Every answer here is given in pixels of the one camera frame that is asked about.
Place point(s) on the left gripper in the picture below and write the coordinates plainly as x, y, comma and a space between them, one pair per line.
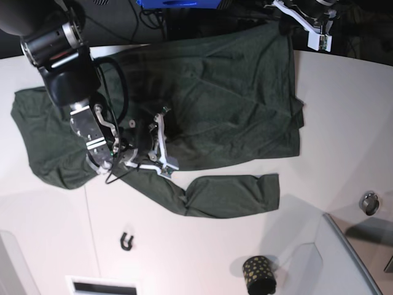
287, 24

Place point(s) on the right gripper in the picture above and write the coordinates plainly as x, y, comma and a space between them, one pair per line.
145, 144

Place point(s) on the dark green t-shirt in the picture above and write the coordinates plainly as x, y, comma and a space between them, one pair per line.
231, 99

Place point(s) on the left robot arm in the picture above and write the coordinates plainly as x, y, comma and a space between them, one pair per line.
315, 16

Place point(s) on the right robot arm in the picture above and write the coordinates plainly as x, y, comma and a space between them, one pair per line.
50, 34

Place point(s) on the small black plastic clip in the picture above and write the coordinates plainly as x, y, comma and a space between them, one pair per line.
126, 241

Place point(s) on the blue plastic box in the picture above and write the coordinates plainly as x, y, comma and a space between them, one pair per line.
167, 4

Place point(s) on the white rectangular table slot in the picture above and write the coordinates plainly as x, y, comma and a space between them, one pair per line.
101, 286

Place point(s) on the black cup with gold dots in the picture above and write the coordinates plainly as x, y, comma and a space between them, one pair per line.
259, 276

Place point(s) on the round metal table grommet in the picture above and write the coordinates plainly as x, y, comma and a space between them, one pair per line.
369, 203

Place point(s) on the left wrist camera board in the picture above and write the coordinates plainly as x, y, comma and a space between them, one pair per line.
319, 42

